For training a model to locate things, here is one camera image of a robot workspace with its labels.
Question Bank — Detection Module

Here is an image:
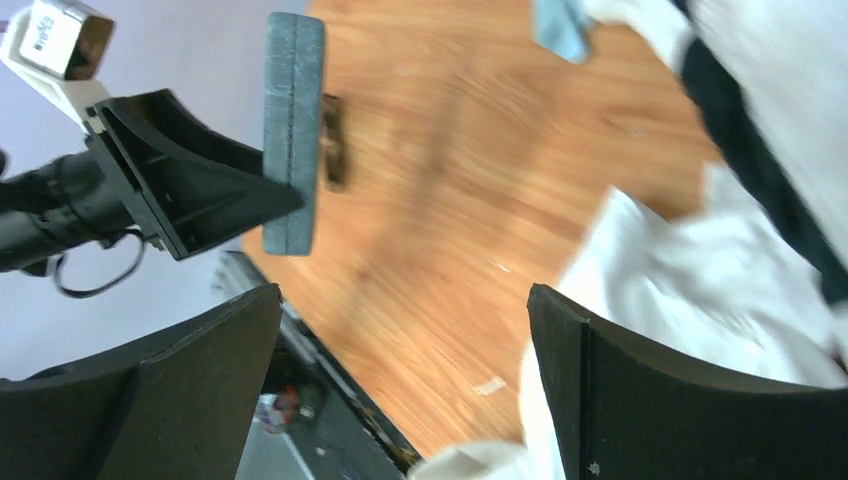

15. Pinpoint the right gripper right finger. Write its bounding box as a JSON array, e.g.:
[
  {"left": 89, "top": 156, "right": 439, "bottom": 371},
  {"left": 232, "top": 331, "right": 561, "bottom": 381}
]
[{"left": 527, "top": 284, "right": 847, "bottom": 479}]

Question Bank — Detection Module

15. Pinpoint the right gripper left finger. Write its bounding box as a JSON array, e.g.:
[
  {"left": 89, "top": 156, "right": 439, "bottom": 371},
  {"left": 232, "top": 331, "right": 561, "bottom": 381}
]
[{"left": 1, "top": 284, "right": 281, "bottom": 479}]

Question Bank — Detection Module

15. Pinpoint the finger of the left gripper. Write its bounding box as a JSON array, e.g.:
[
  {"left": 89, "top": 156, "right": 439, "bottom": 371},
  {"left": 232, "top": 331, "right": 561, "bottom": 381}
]
[{"left": 320, "top": 94, "right": 347, "bottom": 192}]

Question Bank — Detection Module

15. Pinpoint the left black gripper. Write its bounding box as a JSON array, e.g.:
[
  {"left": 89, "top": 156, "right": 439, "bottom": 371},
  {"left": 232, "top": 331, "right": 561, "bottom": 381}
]
[{"left": 1, "top": 89, "right": 306, "bottom": 273}]

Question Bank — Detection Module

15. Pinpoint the grey glasses case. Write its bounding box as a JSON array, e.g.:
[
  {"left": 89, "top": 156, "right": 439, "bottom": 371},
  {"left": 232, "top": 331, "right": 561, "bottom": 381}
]
[{"left": 263, "top": 12, "right": 325, "bottom": 256}]

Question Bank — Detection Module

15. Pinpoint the white crumpled cloth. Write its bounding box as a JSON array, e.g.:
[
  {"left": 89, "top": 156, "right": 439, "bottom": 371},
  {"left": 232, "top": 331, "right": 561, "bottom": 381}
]
[{"left": 409, "top": 167, "right": 847, "bottom": 479}]

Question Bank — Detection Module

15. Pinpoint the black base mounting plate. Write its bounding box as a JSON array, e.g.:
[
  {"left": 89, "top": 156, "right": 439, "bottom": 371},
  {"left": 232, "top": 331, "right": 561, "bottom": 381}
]
[{"left": 237, "top": 301, "right": 421, "bottom": 479}]

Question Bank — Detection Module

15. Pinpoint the light blue cleaning cloth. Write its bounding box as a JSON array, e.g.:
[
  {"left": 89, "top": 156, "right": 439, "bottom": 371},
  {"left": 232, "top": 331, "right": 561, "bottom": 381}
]
[{"left": 531, "top": 0, "right": 592, "bottom": 64}]

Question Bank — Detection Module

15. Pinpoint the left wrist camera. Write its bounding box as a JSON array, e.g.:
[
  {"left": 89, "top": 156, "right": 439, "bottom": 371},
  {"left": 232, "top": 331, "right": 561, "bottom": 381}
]
[{"left": 1, "top": 1, "right": 115, "bottom": 134}]

